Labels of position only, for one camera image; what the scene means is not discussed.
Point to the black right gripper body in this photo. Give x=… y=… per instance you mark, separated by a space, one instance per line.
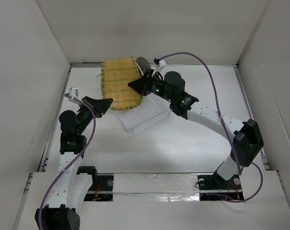
x=153 y=85

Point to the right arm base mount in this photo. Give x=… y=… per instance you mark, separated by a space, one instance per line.
x=213 y=188

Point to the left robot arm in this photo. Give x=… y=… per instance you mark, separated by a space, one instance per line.
x=65 y=196

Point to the green-rimmed bamboo tray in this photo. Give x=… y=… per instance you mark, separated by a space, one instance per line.
x=114 y=79

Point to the grey reindeer plate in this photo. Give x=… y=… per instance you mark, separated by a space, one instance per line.
x=142 y=65

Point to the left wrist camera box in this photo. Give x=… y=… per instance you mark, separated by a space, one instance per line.
x=73 y=92

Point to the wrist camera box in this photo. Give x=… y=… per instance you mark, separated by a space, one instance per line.
x=73 y=92
x=159 y=64

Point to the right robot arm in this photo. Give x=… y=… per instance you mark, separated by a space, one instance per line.
x=244 y=136

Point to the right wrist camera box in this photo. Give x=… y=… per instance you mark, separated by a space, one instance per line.
x=159 y=64

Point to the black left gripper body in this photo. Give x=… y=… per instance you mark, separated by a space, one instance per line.
x=86 y=114

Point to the white wire dish rack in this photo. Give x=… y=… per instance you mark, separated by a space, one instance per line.
x=151 y=110

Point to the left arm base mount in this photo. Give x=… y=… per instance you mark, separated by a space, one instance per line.
x=102 y=191

